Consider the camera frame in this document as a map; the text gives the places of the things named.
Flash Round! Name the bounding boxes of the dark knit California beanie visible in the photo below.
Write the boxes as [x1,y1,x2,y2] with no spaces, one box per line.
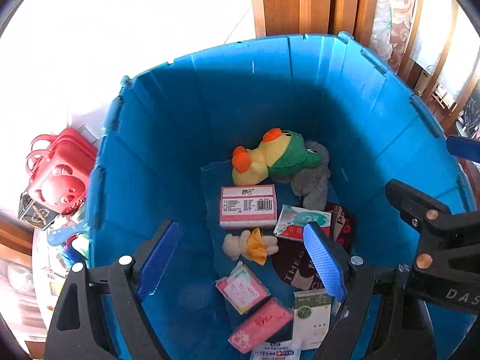
[272,202,355,290]

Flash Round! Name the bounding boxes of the grey plush toy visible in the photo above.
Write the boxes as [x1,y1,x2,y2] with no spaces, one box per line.
[290,141,330,211]

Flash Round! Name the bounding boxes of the white teddy bear orange scarf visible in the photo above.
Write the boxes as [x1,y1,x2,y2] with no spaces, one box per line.
[222,228,279,266]

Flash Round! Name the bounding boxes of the white green medicine box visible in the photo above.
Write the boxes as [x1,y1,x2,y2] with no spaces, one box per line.
[292,289,332,351]

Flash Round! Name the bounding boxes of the green white wipes pack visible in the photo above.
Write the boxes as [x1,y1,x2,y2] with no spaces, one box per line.
[273,205,331,242]

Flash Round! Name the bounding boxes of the blue white wipes pack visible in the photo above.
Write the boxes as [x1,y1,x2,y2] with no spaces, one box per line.
[250,340,302,360]

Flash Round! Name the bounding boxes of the pink white tissue pack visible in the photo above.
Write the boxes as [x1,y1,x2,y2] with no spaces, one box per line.
[216,262,270,315]

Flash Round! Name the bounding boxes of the black gift bag box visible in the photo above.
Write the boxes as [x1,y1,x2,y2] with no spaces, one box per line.
[17,191,58,230]

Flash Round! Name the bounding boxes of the pink white barcode box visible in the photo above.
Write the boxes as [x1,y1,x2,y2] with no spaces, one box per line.
[219,184,278,230]

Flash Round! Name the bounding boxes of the yellow duck plush green hat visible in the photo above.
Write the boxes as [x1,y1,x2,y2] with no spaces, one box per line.
[231,127,326,186]

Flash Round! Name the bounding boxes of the rolled patterned carpet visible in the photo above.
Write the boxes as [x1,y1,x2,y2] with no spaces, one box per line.
[368,0,416,72]

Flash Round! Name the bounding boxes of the red bear mini suitcase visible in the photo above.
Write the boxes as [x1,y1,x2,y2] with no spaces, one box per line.
[26,127,97,215]

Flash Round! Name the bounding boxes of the blue plastic storage crate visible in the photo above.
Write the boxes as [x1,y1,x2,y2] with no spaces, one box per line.
[87,34,476,359]

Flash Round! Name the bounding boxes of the wooden door frame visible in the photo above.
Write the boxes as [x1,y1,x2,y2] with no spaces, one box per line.
[251,0,377,47]

